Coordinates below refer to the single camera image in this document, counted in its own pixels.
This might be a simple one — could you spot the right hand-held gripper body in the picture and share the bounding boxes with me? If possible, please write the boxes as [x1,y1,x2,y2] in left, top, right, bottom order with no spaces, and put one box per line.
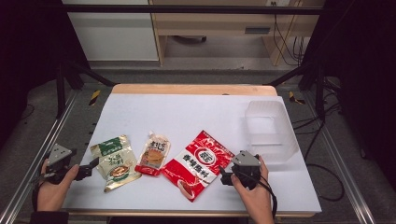
[231,150,262,191]

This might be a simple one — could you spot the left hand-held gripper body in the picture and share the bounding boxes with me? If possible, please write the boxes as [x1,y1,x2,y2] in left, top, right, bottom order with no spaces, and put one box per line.
[43,143,78,185]

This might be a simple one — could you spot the green and gold food pouch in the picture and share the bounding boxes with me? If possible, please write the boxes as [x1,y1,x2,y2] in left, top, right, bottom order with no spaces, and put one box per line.
[90,134,143,193]

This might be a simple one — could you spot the clear plastic container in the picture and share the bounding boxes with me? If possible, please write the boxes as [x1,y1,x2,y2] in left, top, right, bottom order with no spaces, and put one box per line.
[244,100,301,165]

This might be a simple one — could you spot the spouted sauce pouch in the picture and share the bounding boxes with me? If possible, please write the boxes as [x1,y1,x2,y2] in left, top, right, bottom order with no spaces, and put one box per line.
[134,131,172,177]

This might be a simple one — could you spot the person's right hand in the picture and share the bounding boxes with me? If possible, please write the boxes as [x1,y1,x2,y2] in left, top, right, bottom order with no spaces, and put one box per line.
[230,155,275,209]

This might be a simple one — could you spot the person's left hand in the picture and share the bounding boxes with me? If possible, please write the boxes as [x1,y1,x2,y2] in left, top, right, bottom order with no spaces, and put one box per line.
[36,159,80,213]

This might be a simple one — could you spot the red and white seasoning packet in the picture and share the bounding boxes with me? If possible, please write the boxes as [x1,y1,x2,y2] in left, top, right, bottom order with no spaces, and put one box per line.
[159,130,236,203]

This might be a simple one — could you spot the yellow and black tape strip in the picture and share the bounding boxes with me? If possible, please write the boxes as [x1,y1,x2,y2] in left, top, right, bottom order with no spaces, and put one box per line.
[288,91,306,105]
[89,90,102,106]

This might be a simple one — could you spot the white table mat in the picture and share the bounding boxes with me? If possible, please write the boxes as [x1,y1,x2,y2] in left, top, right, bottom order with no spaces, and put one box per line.
[61,92,322,215]

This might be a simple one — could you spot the wooden table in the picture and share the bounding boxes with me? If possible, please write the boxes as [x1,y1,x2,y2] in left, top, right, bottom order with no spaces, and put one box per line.
[66,83,316,218]

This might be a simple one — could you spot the black curtain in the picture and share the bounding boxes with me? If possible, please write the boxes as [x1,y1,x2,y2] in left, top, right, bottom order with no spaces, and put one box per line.
[0,0,92,150]
[301,0,396,181]

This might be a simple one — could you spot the white cabinet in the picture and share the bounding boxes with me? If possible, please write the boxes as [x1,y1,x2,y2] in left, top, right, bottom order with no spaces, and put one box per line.
[61,0,161,63]

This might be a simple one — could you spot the light wooden desk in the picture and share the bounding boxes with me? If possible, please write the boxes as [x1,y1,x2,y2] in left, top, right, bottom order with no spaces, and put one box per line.
[148,0,327,67]

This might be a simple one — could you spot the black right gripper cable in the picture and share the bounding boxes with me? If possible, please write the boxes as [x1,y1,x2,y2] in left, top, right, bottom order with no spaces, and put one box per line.
[237,170,278,219]

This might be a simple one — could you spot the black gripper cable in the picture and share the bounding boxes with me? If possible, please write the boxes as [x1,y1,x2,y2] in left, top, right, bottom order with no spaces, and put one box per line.
[237,170,278,219]
[30,173,50,213]

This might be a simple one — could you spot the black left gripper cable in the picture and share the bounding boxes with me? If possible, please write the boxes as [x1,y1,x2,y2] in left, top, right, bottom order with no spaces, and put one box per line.
[30,173,50,213]

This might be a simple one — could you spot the black hanging cables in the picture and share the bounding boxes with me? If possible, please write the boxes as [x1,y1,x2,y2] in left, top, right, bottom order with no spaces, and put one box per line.
[272,1,305,67]

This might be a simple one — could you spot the black horizontal frame bar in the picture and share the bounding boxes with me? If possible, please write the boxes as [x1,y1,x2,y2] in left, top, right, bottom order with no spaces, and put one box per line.
[61,4,325,16]

